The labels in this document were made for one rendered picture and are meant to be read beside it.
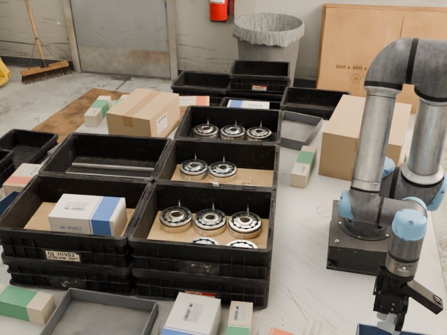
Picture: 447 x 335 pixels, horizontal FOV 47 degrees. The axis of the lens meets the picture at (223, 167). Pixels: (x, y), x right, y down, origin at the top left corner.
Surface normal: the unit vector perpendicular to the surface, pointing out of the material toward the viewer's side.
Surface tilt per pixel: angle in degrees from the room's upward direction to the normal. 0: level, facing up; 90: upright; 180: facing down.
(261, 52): 94
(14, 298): 0
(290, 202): 0
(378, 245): 2
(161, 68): 90
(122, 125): 90
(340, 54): 78
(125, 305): 90
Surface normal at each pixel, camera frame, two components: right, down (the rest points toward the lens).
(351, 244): -0.04, -0.85
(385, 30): -0.22, 0.38
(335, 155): -0.39, 0.48
